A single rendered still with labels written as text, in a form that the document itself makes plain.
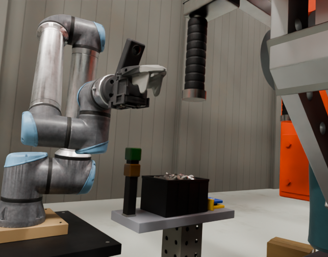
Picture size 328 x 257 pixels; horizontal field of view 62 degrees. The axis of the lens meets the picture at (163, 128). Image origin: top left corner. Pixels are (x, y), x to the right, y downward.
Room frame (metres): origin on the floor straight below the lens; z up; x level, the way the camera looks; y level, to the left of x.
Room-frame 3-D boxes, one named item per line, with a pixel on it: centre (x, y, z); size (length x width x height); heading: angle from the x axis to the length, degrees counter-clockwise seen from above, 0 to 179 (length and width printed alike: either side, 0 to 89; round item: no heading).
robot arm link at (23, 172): (1.11, 0.54, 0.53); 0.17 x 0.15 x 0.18; 115
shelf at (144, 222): (0.98, -0.07, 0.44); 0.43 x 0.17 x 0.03; 128
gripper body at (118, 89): (0.66, 0.10, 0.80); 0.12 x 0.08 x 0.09; 38
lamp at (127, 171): (0.86, 0.09, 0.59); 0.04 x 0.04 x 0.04; 38
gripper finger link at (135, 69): (0.60, 0.08, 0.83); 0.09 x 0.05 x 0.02; 38
